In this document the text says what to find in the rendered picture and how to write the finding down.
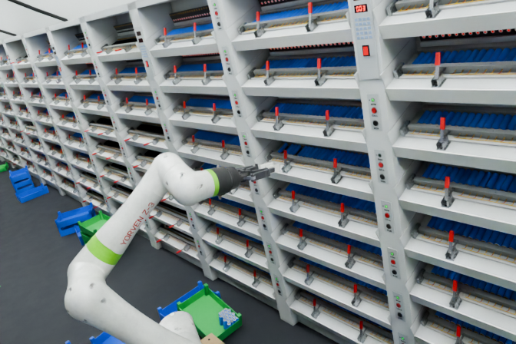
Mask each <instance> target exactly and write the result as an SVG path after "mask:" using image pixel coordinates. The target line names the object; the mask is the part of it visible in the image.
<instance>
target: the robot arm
mask: <svg viewBox="0 0 516 344"><path fill-rule="evenodd" d="M277 172H280V164H273V162H271V163H267V164H261V165H259V166H258V164H255V166H253V165H251V166H247V167H240V168H235V167H222V166H221V167H220V166H219V164H218V165H217V167H215V168H210V169H207V170H199V171H194V170H192V169H191V168H190V167H188V166H187V165H186V164H185V163H184V162H183V161H182V160H181V158H180V157H179V156H178V155H176V154H174V153H170V152H166V153H162V154H159V155H158V156H157V157H155V159H154V161H153V162H152V164H151V165H150V167H149V169H148V170H147V172H146V174H145V175H144V177H143V178H142V180H141V181H140V183H139V184H138V185H137V186H136V187H135V189H134V190H133V192H132V193H131V195H130V196H129V197H128V198H127V199H126V200H125V202H124V203H123V204H122V205H121V207H120V208H119V209H118V210H117V211H116V213H115V214H114V215H113V216H112V217H111V218H110V219H109V220H108V221H107V222H106V223H105V224H104V225H103V227H102V228H101V229H100V230H99V231H98V232H96V234H95V235H93V237H92V238H91V239H90V240H89V241H88V242H87V244H86V245H85V246H84V247H83V248H82V250H81V251H80V252H79V253H78V255H77V256H76V257H75V258H74V259H73V260H72V262H71V263H70V265H69V267H68V273H67V275H68V288H67V291H66V294H65V296H64V305H65V308H66V310H67V312H68V313H69V315H70V316H72V317H73V318H75V319H77V320H80V321H82V322H84V323H87V324H88V325H91V326H93V327H95V328H97V329H99V330H101V331H103V332H105V333H107V334H109V335H111V336H113V337H115V338H116V339H119V340H120V341H122V342H124V343H125V344H202V343H201V341H200V337H199V335H198V332H197V329H196V326H195V324H194V320H193V317H192V316H191V315H190V314H189V313H187V312H183V311H178V312H174V313H171V314H169V315H167V316H165V317H164V318H163V319H162V320H161V322H160V324H158V323H157V322H155V321H153V320H152V319H150V318H149V317H147V316H145V315H144V314H143V313H141V312H140V311H138V310H137V309H135V308H134V307H133V306H132V305H131V304H129V303H128V302H126V301H125V300H124V299H122V298H121V297H120V296H119V295H118V294H116V292H115V291H113V290H112V289H111V288H110V287H109V286H108V285H107V284H106V281H105V280H106V278H107V277H108V275H109V273H110V272H111V271H112V270H113V268H114V267H115V265H116V264H117V262H118V260H119V259H120V258H121V257H122V255H123V254H124V251H125V250H126V249H127V247H128V246H129V244H130V243H131V241H132V240H133V238H134V236H135V234H136V233H137V231H138V230H139V229H140V227H141V225H142V224H143V222H144V221H145V220H146V219H147V217H148V216H149V214H150V213H151V211H152V210H153V209H154V208H155V207H156V206H157V204H158V203H159V202H160V201H161V199H162V198H163V197H164V196H165V195H166V194H167V192H168V191H169V193H170V194H171V195H172V197H173V198H174V199H175V200H176V201H177V202H178V203H179V204H181V205H184V206H193V205H195V204H197V203H199V202H200V201H202V200H206V199H207V198H211V197H215V196H218V197H219V200H221V196H222V195H225V194H227V193H229V192H230V190H231V189H234V188H237V187H238V186H239V185H240V182H246V181H247V180H251V182H254V181H256V180H259V179H263V178H265V177H269V176H270V175H271V174H274V173H277Z"/></svg>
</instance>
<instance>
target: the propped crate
mask: <svg viewBox="0 0 516 344"><path fill-rule="evenodd" d="M225 308H227V309H231V308H230V307H229V306H228V305H227V304H226V303H225V302H224V301H223V300H222V299H221V298H220V297H219V296H217V295H216V294H215V293H214V292H213V291H212V290H211V289H209V287H208V284H206V283H205V284H204V285H203V289H202V290H200V291H199V292H197V293H195V294H194V295H192V296H191V297H190V298H188V299H186V300H185V301H183V302H182V303H181V302H180V301H179V302H177V311H183V312H187V313H189V314H190V315H191V316H192V317H193V321H194V324H195V326H196V329H197V332H198V334H199V335H200V336H201V337H202V338H204V337H206V336H208V335H209V334H211V333H213V334H214V335H215V336H216V337H217V338H218V339H220V340H221V341H223V340H224V339H225V338H226V337H228V336H229V335H230V334H231V333H232V332H234V331H235V330H236V329H238V328H239V327H241V326H242V315H241V314H240V313H238V314H237V313H236V312H235V311H233V310H232V309H231V313H235V316H237V317H238V319H239V320H238V321H236V322H235V323H234V324H233V325H232V326H230V327H229V328H228V329H224V328H223V325H222V326H221V325H220V322H219V312H221V311H222V310H224V309H225Z"/></svg>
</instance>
